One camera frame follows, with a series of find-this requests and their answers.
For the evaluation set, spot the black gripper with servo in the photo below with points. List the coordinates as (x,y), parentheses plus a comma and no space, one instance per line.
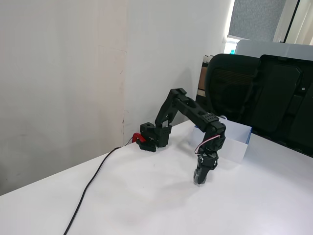
(208,162)

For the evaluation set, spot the black robot arm with base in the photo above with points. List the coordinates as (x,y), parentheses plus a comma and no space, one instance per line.
(190,110)

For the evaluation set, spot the blue and white cardboard box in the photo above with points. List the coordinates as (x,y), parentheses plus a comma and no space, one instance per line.
(234,149)

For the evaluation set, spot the gray plastic item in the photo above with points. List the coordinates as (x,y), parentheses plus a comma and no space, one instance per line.
(223,117)

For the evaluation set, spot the red table clamp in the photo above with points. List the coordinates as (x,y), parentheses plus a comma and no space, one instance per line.
(137,137)

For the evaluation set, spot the black mesh office chair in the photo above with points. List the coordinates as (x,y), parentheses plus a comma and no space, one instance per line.
(227,93)

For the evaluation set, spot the blue capped bottle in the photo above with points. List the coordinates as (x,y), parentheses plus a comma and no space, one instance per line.
(232,51)

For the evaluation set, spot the gray window blind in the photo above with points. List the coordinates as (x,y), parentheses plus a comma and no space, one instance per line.
(256,17)

